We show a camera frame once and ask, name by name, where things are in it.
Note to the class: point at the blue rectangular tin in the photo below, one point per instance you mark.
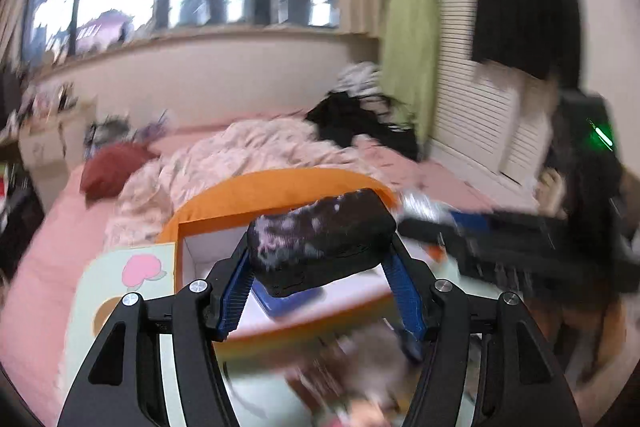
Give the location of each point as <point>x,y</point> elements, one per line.
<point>285,304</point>

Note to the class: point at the pink bed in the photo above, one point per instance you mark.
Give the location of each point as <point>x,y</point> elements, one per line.
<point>50,257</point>

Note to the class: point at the striped dark cloth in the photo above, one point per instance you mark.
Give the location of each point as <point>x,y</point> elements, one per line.
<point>107,132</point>

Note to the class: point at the white clothes pile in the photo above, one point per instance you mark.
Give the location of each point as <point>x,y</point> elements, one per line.
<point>357,77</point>

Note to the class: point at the silver foil packet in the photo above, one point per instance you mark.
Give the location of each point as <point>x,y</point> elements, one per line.
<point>425,204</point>

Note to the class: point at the person's right hand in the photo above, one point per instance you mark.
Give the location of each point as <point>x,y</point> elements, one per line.
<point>550,192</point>

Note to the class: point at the brown fluffy object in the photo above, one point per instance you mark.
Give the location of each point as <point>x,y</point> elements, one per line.
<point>375,357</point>

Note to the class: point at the black speckled pouch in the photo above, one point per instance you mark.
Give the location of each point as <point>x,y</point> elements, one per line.
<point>320,242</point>

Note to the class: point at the red pillow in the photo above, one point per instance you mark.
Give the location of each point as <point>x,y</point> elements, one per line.
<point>115,169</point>

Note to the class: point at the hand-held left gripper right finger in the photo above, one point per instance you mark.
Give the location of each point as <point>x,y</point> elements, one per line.
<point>402,297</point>

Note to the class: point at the mint green desktop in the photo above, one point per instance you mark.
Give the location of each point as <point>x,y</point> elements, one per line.
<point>107,264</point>

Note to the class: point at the white louvered closet doors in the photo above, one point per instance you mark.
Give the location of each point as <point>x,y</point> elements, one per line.
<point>480,117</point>

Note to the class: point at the black clothes pile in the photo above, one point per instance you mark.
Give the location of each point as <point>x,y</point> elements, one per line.
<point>360,122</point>

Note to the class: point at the pink floral blanket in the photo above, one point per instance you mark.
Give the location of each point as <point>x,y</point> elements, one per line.
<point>240,157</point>

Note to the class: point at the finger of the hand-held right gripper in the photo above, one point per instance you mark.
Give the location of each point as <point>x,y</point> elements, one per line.
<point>525,264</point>
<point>500,224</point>

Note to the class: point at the beige bedside cabinet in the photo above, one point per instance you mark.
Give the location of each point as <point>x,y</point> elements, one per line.
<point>55,147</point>

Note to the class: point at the orange box lid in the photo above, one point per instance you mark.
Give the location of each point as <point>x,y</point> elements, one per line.
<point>280,189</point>

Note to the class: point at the green hanging garment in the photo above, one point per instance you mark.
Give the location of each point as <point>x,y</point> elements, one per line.
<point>410,42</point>

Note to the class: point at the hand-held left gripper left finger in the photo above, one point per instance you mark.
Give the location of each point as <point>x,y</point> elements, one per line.
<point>235,297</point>

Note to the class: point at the orange cardboard box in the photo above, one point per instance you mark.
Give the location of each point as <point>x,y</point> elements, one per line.
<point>305,327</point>

